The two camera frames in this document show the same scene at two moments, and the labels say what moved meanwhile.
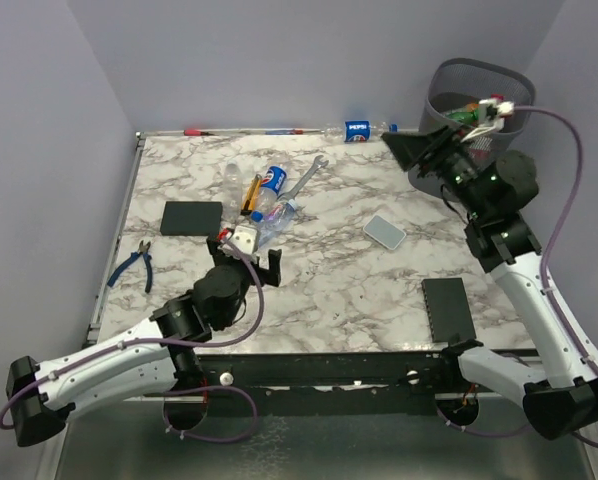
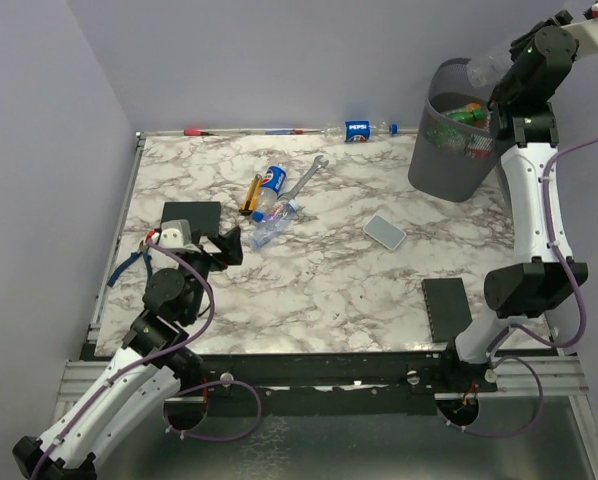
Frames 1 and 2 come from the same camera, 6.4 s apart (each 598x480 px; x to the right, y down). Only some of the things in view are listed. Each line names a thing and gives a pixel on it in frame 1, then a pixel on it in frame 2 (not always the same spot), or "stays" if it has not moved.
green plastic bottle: (470, 117) stays
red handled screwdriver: (196, 132) stays
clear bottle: (233, 194) to (485, 72)
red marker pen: (284, 132) stays
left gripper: (262, 275) to (229, 244)
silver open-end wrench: (293, 191) stays
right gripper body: (449, 158) to (518, 44)
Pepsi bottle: (361, 131) stays
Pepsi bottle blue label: (271, 183) stays
